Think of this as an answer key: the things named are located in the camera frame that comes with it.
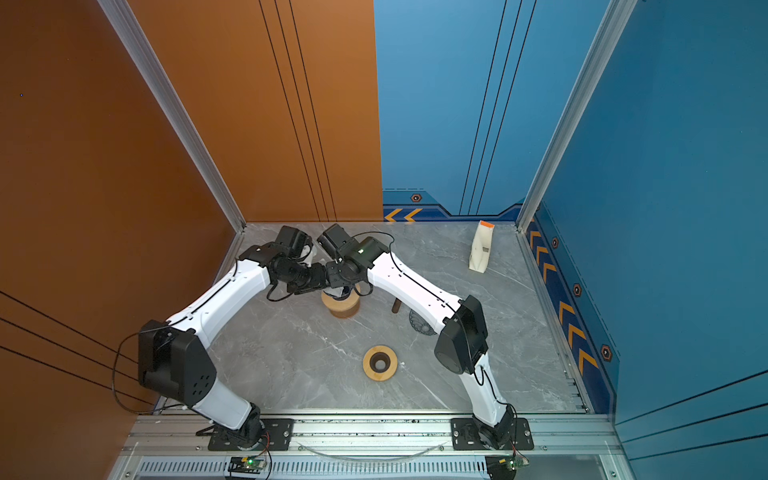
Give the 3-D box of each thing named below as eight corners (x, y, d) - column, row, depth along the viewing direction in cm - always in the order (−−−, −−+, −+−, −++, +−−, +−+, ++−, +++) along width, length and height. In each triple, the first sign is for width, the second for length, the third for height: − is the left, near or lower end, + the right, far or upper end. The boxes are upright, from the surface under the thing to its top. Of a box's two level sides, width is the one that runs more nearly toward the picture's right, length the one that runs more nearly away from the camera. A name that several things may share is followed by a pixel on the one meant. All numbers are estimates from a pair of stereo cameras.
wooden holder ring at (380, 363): (362, 381, 84) (361, 378, 81) (364, 348, 89) (363, 345, 87) (398, 381, 83) (398, 378, 81) (398, 348, 89) (398, 345, 87)
